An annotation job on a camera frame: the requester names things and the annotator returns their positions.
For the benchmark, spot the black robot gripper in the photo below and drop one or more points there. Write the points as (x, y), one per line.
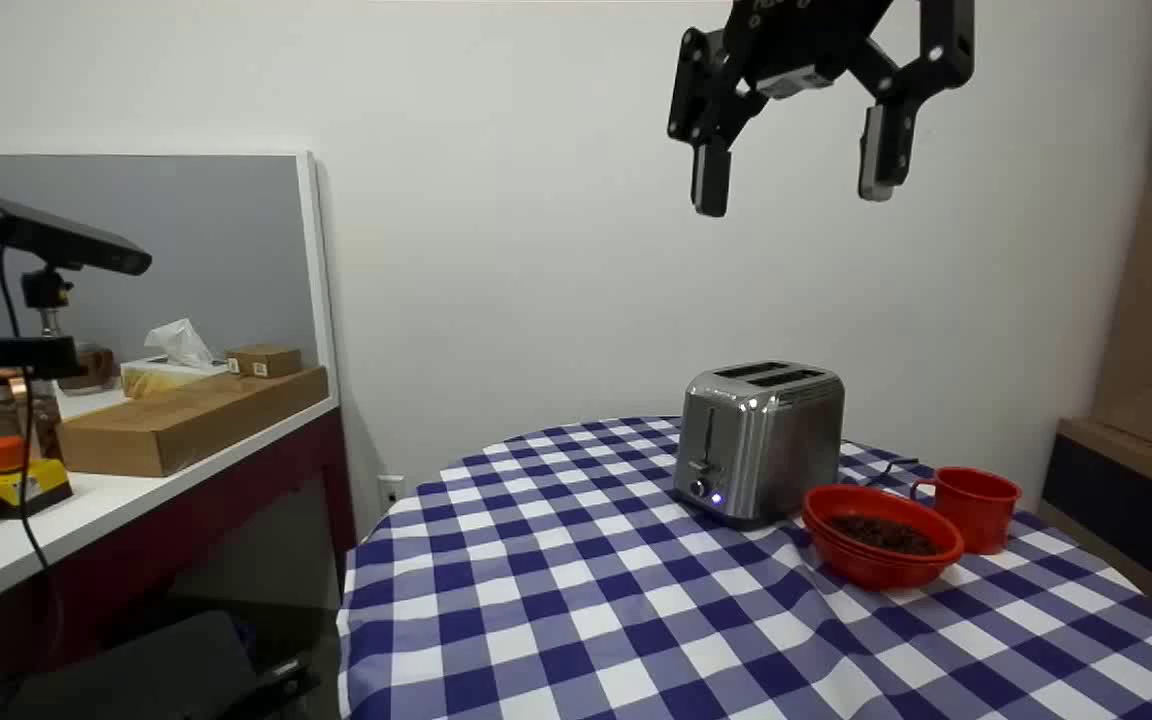
(808, 42)

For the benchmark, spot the stainless steel two-slot toaster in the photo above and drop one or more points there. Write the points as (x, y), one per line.
(758, 445)

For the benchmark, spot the red bowl with dark contents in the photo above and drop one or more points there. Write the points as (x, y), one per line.
(881, 538)

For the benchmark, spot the red plastic cup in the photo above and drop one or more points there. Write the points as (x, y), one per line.
(979, 506)

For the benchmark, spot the blue white checkered tablecloth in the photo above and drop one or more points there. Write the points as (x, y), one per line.
(736, 612)

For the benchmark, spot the small brown box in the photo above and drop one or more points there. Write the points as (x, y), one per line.
(264, 359)

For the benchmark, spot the grey partition panel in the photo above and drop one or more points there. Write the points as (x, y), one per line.
(162, 254)

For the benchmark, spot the tissue box with white tissue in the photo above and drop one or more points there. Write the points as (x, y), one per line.
(177, 360)

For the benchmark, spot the flat cardboard box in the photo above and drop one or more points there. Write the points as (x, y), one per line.
(189, 420)

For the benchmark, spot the white counter with dark front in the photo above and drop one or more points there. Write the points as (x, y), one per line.
(99, 532)

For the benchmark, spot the yellow black tool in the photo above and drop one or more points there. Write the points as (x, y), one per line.
(14, 484)

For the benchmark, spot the black bar camera on stand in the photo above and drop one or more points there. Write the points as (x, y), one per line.
(50, 240)

